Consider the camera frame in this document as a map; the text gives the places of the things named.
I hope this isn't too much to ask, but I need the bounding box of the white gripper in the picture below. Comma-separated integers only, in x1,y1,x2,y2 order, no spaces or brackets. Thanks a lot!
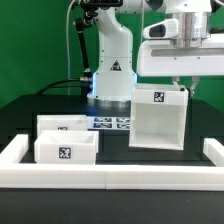
137,18,224,97

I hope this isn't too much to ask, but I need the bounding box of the white drawer cabinet frame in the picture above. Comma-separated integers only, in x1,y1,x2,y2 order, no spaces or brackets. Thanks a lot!
129,84,188,151

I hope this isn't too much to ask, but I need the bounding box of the white front drawer box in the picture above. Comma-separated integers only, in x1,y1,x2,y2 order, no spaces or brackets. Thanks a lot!
34,130,99,165

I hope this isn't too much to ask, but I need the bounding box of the white drawer box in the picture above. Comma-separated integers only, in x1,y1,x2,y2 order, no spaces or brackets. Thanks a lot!
34,130,99,165
37,115,88,135

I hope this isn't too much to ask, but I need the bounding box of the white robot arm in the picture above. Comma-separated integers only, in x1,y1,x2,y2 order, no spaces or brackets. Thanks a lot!
79,0,224,102

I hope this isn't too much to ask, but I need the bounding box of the paper sheet with markers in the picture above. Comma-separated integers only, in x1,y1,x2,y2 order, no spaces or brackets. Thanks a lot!
87,116,130,130

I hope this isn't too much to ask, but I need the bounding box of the white U-shaped fence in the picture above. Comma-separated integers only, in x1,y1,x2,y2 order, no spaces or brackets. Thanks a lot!
0,134,224,191

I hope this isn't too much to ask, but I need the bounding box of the white cable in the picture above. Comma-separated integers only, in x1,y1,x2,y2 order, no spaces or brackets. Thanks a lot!
65,0,76,96

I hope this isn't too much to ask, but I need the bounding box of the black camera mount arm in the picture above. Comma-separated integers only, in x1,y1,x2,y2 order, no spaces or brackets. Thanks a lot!
73,0,99,79

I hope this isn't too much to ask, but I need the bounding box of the black cable at base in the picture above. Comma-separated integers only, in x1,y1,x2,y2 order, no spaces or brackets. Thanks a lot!
35,77,94,96

